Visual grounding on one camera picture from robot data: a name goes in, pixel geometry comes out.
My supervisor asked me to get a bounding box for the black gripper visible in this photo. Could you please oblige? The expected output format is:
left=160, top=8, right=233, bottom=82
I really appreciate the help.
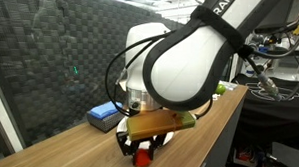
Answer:
left=116, top=131, right=168, bottom=167

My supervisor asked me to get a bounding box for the red toy strawberry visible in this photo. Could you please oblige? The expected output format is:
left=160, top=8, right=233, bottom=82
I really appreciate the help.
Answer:
left=135, top=148, right=153, bottom=167

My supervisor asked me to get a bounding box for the grey woven basket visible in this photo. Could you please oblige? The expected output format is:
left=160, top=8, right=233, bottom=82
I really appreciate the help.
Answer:
left=86, top=107, right=126, bottom=134

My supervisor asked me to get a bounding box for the blue sponge cloth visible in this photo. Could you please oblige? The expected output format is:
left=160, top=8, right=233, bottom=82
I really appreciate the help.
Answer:
left=88, top=99, right=123, bottom=122

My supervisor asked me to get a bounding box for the white planter with lamp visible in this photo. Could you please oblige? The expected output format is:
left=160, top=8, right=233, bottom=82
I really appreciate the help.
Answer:
left=214, top=81, right=228, bottom=96

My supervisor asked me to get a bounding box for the black cloth covered table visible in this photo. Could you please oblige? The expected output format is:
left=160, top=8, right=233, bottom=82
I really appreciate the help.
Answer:
left=229, top=72, right=299, bottom=140

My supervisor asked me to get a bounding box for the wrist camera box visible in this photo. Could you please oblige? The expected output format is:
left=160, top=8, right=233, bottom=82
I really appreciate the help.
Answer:
left=125, top=108, right=198, bottom=144

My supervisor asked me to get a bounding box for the black cable with metal connector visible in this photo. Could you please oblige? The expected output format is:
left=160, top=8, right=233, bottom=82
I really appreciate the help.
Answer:
left=242, top=46, right=299, bottom=103

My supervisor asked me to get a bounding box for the thin white cable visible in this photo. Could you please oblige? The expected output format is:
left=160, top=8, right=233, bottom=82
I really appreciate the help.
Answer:
left=244, top=81, right=299, bottom=104

